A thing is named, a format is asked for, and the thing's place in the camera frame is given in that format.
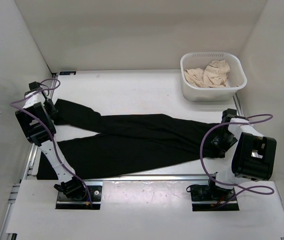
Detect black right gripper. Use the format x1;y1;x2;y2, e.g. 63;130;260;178
211;129;238;156

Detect black trousers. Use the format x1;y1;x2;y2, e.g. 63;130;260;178
36;98;227;181

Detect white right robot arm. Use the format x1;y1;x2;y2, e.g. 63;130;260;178
206;108;277;200

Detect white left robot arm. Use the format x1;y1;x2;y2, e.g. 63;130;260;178
10;81;89;201

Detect beige trousers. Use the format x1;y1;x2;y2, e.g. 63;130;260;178
184;59;231;88

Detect dark label sticker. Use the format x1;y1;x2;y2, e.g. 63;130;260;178
59;71;76;76

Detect white plastic laundry basket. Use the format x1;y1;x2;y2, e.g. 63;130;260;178
180;52;247;102

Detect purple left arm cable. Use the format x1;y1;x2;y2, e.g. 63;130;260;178
8;78;95;208

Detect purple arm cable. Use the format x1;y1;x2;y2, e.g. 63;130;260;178
8;78;95;208
199;114;275;208

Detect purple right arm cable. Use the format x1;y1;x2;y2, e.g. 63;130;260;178
199;114;275;208

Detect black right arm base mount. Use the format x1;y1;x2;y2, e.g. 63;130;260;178
186;183;240;212

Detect aluminium table edge rail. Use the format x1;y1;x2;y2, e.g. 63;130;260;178
84;174;209;183

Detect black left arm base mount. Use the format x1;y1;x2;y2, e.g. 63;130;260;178
54;181;103;210

